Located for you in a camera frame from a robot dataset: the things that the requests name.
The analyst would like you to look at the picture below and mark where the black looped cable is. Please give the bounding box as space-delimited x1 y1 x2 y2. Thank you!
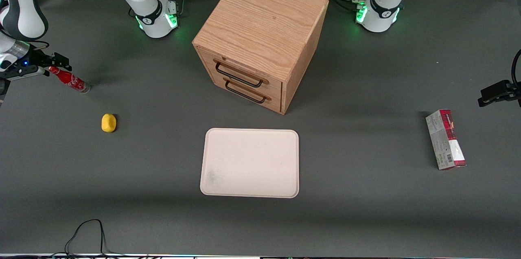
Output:
49 219 135 258

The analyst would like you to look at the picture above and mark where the wooden drawer front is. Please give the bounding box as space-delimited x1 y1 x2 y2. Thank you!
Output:
196 46 284 97
200 70 282 114

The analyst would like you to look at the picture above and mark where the black metal drawer handle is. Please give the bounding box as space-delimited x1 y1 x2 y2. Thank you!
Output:
224 79 267 104
215 61 264 88

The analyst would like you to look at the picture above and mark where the yellow lemon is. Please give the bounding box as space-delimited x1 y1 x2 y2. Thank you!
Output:
101 113 117 133

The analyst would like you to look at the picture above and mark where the red grey carton box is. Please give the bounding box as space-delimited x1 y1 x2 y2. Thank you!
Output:
425 109 467 171

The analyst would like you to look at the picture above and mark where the red coke bottle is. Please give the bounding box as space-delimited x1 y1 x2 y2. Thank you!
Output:
48 66 91 94

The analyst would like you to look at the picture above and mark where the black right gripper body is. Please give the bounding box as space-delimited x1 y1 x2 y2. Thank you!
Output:
0 50 53 81

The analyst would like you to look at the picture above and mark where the dark grey table mat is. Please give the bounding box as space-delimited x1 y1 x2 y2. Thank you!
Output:
0 0 521 257

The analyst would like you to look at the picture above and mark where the wooden two-drawer cabinet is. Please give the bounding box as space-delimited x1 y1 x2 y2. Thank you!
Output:
192 0 329 115

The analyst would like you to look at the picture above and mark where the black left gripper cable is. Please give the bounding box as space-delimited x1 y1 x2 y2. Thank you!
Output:
510 49 521 89

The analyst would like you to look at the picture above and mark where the beige rectangular tray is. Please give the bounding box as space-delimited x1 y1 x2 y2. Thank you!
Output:
199 127 300 199

